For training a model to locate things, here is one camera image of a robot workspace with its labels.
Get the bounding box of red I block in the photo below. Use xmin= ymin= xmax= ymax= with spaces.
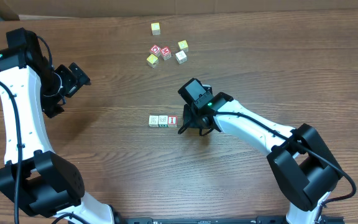
xmin=168 ymin=116 xmax=178 ymax=128

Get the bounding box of white green picture block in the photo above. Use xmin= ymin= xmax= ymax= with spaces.
xmin=158 ymin=115 xmax=168 ymax=128

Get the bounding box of white blue picture block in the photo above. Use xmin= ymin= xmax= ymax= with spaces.
xmin=149 ymin=115 xmax=159 ymax=127

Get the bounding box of plain white wooden block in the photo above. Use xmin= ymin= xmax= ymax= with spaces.
xmin=175 ymin=50 xmax=188 ymax=64

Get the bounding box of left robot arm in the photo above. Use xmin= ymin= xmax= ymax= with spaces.
xmin=0 ymin=28 xmax=122 ymax=223

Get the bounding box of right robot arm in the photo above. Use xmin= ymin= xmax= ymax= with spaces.
xmin=178 ymin=78 xmax=344 ymax=223

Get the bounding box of yellow block left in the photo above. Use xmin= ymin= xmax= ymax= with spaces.
xmin=147 ymin=54 xmax=159 ymax=68

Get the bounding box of red M block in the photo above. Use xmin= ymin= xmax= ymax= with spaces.
xmin=161 ymin=46 xmax=172 ymax=60

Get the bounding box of yellow block right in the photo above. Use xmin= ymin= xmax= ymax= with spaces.
xmin=178 ymin=40 xmax=189 ymax=52

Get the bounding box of red O block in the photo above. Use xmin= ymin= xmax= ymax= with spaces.
xmin=150 ymin=45 xmax=161 ymax=57

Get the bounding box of far yellow wooden block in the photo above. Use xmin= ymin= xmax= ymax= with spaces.
xmin=150 ymin=22 xmax=161 ymax=35

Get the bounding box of cardboard wall panel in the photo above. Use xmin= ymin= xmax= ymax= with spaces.
xmin=0 ymin=0 xmax=358 ymax=20

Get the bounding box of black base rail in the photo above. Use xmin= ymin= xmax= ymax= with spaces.
xmin=116 ymin=216 xmax=345 ymax=224

